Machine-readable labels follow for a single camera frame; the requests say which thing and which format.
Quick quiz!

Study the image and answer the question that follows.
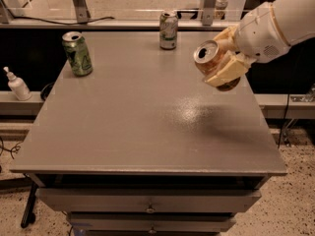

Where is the black table leg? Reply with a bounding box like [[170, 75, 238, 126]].
[[21, 183, 37, 229]]

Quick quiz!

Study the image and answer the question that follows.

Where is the black cable on ledge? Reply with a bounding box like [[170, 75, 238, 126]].
[[6, 7, 116, 26]]

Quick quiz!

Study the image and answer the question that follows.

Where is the grey top drawer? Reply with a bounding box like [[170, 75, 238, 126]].
[[36, 188, 261, 213]]

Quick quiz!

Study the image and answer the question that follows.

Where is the white pump bottle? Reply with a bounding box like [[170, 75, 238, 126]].
[[3, 67, 32, 101]]

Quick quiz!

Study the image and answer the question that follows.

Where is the metal bracket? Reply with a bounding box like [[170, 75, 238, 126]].
[[201, 0, 217, 26], [72, 0, 91, 24]]

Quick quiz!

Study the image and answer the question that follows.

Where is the right metal bracket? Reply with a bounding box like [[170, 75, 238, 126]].
[[201, 0, 217, 26]]

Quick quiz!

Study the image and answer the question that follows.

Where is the grey drawer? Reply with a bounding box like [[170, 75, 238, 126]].
[[67, 212, 235, 233], [36, 188, 261, 213]]

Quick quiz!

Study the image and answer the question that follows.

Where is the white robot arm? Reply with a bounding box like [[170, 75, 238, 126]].
[[204, 0, 315, 87]]

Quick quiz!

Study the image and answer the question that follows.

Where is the black cable on floor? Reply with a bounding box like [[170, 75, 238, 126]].
[[0, 135, 24, 160]]

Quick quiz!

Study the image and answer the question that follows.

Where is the orange soda can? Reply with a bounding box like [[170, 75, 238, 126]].
[[192, 39, 241, 92]]

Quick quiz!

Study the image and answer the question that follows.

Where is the grey lower drawer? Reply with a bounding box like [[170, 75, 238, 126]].
[[67, 212, 235, 233]]

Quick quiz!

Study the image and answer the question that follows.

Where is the white green soda can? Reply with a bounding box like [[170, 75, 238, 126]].
[[159, 11, 178, 50]]

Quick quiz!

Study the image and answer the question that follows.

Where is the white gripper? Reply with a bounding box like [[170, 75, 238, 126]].
[[203, 2, 290, 88]]

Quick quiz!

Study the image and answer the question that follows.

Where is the left metal bracket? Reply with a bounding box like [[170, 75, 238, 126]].
[[72, 0, 91, 24]]

